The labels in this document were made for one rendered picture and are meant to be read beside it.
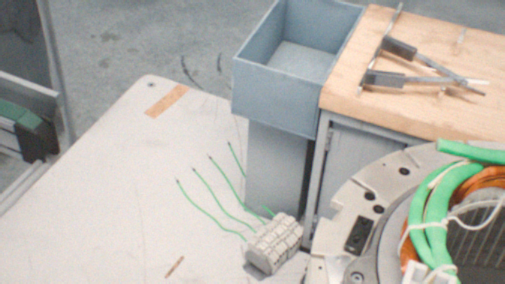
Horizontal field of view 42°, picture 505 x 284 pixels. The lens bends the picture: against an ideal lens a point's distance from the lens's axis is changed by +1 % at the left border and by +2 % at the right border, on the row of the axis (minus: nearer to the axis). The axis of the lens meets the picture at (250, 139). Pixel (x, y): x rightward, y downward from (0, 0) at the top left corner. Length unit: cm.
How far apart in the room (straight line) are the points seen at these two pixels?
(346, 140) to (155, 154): 38
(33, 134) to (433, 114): 68
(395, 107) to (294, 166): 20
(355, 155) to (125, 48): 189
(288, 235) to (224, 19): 192
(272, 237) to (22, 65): 131
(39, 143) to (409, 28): 63
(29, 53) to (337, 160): 139
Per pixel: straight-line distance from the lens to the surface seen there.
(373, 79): 69
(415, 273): 42
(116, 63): 250
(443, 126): 69
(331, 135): 75
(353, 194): 56
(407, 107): 70
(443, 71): 72
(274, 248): 87
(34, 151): 117
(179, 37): 262
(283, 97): 74
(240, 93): 76
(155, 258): 90
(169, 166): 101
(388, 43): 74
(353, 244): 52
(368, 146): 75
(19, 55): 201
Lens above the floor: 151
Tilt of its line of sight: 44 degrees down
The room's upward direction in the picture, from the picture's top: 3 degrees clockwise
